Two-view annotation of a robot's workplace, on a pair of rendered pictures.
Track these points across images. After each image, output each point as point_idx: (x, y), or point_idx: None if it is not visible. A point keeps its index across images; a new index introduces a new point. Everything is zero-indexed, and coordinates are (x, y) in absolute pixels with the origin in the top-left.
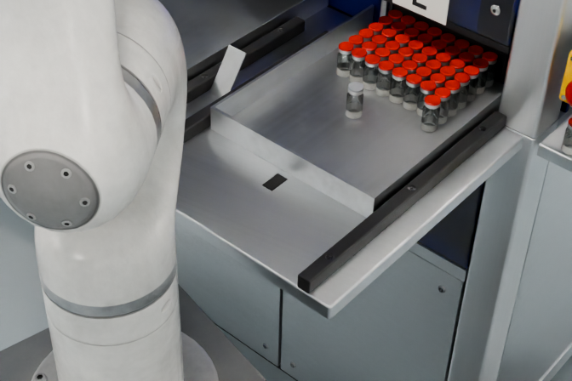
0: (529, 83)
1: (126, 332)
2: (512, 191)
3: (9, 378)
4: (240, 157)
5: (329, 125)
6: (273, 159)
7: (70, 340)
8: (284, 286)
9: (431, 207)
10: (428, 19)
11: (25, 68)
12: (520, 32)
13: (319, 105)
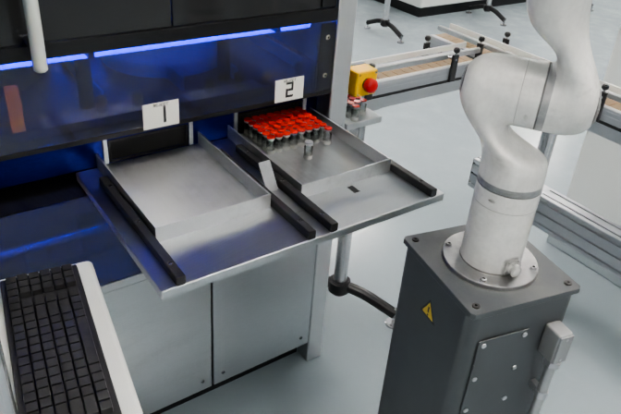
0: (341, 100)
1: None
2: None
3: (475, 295)
4: (330, 194)
5: (313, 165)
6: (339, 183)
7: (533, 213)
8: (424, 203)
9: None
10: (293, 100)
11: (592, 58)
12: (335, 79)
13: (296, 164)
